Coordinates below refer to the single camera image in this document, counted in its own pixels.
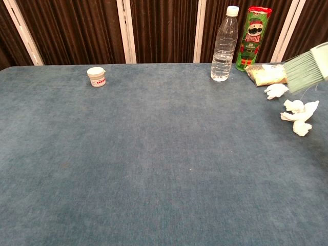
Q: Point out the blue felt table mat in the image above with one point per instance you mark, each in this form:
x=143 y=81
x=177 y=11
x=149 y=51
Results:
x=153 y=153

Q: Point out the dark brown curtain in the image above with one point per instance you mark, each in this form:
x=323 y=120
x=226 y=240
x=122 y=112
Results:
x=77 y=30

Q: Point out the small white jar red label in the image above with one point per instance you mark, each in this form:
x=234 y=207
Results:
x=97 y=78

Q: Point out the clear plastic water bottle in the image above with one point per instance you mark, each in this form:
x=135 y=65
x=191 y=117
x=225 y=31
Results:
x=223 y=51

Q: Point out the white paper piece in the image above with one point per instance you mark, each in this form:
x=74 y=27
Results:
x=302 y=128
x=275 y=91
x=299 y=110

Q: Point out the green Pringles can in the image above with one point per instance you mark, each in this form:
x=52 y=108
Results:
x=252 y=41

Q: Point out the white screen frame post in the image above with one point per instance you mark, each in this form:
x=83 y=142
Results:
x=24 y=33
x=200 y=30
x=288 y=30
x=126 y=33

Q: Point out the clear snack bag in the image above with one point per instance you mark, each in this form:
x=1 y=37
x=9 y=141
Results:
x=267 y=75

